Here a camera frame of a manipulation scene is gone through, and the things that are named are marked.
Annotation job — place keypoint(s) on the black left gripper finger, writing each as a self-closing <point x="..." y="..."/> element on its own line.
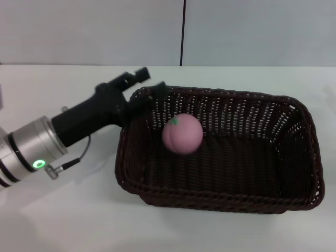
<point x="141" y="101"/>
<point x="131" y="78"/>

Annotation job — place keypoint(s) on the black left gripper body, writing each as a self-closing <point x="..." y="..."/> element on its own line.
<point x="92" y="115"/>

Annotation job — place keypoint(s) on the pink peach toy ball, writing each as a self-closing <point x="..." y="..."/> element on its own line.
<point x="183" y="134"/>

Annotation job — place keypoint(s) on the black woven plastic basket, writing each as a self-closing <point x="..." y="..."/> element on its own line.
<point x="236" y="168"/>

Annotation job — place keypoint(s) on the black vertical wall strip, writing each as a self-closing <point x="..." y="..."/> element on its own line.
<point x="183" y="31"/>

